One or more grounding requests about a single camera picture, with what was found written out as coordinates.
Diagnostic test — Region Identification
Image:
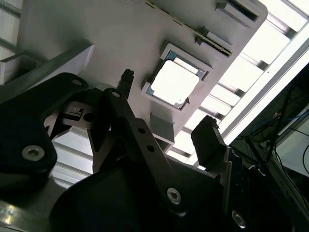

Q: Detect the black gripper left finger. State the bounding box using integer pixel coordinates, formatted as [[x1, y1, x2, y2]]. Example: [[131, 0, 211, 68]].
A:
[[0, 69, 189, 216]]

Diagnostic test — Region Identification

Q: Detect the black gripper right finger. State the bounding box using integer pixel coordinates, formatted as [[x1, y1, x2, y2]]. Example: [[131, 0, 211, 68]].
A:
[[190, 115, 290, 232]]

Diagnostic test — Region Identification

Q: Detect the silver CPU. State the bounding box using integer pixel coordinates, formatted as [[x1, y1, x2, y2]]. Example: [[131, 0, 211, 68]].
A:
[[146, 51, 208, 111]]

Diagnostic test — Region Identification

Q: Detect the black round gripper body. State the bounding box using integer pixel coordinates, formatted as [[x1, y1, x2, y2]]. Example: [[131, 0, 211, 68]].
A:
[[49, 158, 228, 232]]

